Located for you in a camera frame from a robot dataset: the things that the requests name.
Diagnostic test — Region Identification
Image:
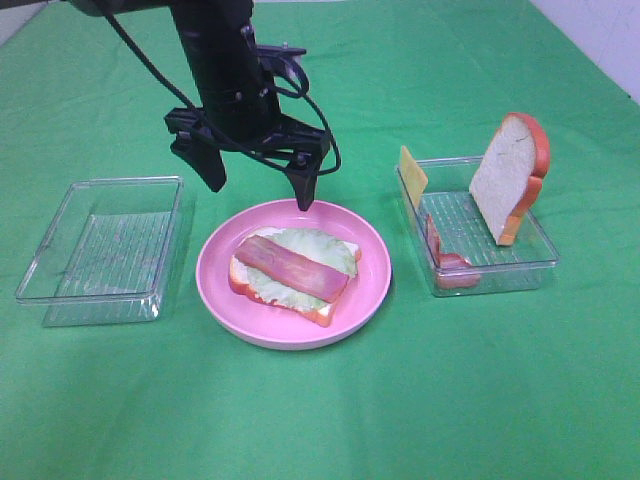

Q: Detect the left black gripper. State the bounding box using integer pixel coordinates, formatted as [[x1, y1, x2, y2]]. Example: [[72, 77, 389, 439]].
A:
[[165, 84, 331, 211]]

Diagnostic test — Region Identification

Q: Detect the white bread slice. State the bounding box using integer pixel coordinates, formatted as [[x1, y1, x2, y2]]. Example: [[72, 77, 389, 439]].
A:
[[469, 112, 551, 246], [229, 226, 362, 327]]

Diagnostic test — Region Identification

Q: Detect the green lettuce leaf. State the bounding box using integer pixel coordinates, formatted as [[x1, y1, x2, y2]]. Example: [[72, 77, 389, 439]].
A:
[[231, 226, 361, 313]]

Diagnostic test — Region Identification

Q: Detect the bacon strip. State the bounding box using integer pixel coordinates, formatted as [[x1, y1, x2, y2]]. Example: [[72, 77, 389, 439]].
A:
[[425, 214, 481, 290], [235, 235, 350, 303]]

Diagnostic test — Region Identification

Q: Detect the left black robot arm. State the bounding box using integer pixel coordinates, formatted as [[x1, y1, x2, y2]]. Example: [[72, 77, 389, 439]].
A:
[[73, 1, 341, 211]]

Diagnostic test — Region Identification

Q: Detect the pink round plate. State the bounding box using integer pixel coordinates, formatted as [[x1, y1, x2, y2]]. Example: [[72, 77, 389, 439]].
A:
[[195, 199, 392, 350]]

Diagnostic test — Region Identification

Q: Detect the yellow cheese slice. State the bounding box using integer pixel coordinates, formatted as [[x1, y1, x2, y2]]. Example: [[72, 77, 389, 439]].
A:
[[399, 145, 428, 209]]

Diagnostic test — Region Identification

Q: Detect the left clear plastic tray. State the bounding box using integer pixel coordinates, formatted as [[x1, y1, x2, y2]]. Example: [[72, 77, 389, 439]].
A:
[[15, 176, 184, 327]]

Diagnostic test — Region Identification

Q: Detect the clear plastic tray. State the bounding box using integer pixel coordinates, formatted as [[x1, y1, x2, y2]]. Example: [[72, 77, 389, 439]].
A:
[[396, 156, 559, 297], [15, 176, 184, 327]]

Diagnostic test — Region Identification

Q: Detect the right clear plastic tray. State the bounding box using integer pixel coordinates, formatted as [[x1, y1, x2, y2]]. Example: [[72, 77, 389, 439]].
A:
[[396, 156, 559, 297]]

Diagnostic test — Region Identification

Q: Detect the left black cable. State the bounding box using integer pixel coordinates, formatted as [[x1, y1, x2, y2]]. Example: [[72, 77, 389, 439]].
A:
[[99, 9, 342, 176]]

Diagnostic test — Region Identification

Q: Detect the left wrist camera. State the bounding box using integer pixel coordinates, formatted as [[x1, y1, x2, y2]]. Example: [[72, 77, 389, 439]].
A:
[[257, 45, 307, 83]]

